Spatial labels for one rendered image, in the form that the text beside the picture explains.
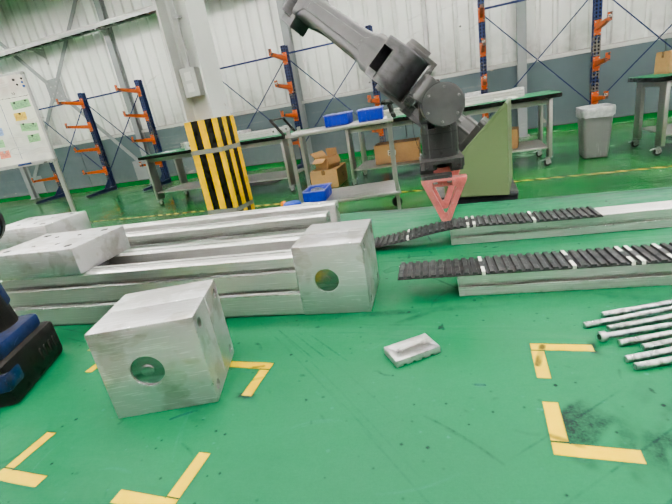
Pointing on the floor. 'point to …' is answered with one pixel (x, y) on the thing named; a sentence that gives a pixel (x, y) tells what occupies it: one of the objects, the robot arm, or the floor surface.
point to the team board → (24, 129)
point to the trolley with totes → (347, 186)
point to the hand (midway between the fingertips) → (444, 209)
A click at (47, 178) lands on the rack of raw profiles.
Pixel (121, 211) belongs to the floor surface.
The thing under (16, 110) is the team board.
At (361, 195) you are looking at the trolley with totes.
